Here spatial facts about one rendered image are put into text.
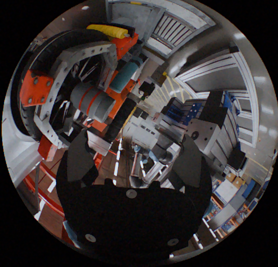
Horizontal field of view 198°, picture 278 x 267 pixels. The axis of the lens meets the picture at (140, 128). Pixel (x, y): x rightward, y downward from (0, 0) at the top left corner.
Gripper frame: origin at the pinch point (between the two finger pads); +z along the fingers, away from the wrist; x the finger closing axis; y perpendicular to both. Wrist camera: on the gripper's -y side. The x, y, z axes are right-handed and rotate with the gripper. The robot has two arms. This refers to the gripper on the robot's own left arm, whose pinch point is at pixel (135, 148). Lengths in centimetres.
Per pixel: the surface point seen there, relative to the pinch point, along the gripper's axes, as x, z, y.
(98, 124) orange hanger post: 68, -25, 7
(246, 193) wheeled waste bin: -443, -331, 112
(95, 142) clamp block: 72, -91, 22
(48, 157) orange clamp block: 86, -90, 1
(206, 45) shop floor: 62, -84, 117
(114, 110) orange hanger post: 64, -27, 28
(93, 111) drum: 78, -77, 26
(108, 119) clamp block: 67, -57, 23
